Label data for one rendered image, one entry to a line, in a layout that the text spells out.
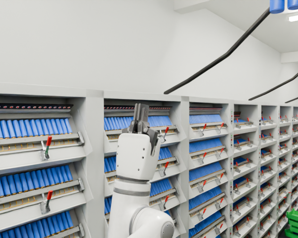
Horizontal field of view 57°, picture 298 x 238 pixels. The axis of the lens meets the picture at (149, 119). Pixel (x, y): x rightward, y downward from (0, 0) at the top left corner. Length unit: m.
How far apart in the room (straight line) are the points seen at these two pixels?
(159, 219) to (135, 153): 0.15
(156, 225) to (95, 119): 0.69
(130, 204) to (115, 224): 0.05
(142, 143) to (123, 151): 0.06
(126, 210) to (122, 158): 0.11
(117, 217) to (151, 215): 0.08
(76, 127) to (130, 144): 0.59
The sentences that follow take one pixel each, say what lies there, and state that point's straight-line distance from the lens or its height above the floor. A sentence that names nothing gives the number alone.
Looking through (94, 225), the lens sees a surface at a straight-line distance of 1.26.
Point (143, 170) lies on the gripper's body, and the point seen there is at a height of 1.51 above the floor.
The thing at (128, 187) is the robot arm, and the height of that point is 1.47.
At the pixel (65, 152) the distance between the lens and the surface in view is 1.11.
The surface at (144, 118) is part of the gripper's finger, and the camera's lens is 0.63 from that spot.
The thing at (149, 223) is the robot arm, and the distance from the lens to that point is 0.57.
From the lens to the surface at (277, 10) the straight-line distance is 1.42.
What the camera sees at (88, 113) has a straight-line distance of 1.14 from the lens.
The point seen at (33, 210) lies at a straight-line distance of 1.09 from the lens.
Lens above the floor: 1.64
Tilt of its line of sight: 2 degrees down
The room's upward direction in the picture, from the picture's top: straight up
